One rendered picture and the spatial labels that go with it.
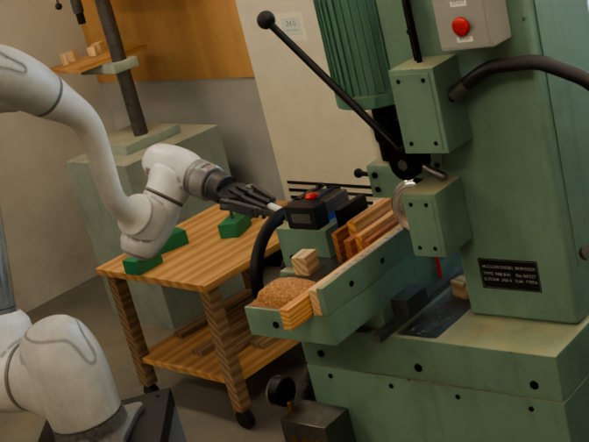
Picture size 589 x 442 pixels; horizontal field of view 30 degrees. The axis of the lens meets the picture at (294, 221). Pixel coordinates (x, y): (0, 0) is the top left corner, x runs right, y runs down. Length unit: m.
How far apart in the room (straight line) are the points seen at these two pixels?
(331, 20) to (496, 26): 0.39
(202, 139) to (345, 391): 2.40
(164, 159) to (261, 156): 1.97
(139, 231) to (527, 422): 1.08
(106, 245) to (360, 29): 2.75
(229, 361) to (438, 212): 1.66
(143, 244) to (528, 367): 1.09
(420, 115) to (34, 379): 0.96
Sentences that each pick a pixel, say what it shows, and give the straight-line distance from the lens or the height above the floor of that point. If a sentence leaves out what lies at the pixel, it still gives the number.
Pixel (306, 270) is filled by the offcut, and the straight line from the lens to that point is 2.16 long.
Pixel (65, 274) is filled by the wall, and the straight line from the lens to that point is 5.28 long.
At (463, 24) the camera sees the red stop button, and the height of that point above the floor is 1.36.
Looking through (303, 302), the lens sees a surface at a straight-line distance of 1.96.
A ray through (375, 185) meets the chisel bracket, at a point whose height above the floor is 1.03.
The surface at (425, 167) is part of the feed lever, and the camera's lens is 1.96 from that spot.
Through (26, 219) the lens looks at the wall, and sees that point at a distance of 5.15.
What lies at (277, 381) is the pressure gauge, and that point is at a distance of 2.26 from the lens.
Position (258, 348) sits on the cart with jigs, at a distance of 3.66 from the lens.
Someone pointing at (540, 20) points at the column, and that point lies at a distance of 1.84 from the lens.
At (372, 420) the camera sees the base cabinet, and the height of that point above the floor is 0.60.
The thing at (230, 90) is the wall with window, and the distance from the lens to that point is 4.62.
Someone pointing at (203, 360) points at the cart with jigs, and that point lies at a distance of 3.69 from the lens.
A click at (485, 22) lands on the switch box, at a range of 1.77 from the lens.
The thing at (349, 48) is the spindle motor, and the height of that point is 1.32.
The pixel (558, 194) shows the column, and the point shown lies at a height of 1.04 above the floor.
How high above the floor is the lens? 1.69
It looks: 18 degrees down
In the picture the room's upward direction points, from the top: 14 degrees counter-clockwise
